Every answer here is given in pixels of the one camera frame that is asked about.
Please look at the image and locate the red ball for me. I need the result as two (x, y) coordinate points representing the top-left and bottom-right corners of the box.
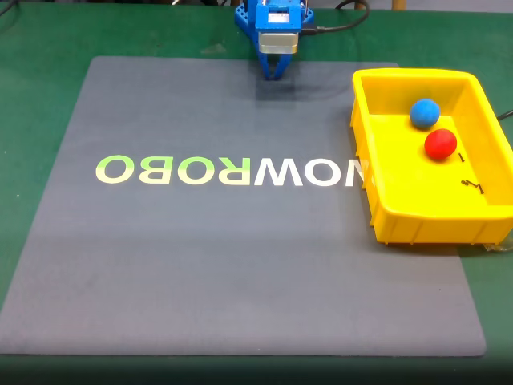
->
(423, 128), (458, 161)

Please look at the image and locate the blue ball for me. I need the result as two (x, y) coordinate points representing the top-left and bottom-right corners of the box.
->
(409, 98), (442, 131)

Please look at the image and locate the yellow plastic bin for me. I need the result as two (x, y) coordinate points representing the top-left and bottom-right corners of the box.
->
(350, 67), (513, 246)

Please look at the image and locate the grey mat with lettering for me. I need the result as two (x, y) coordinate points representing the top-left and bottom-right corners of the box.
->
(0, 55), (488, 358)

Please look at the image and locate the clear plastic bag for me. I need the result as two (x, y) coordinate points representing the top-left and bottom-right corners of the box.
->
(482, 239), (513, 255)

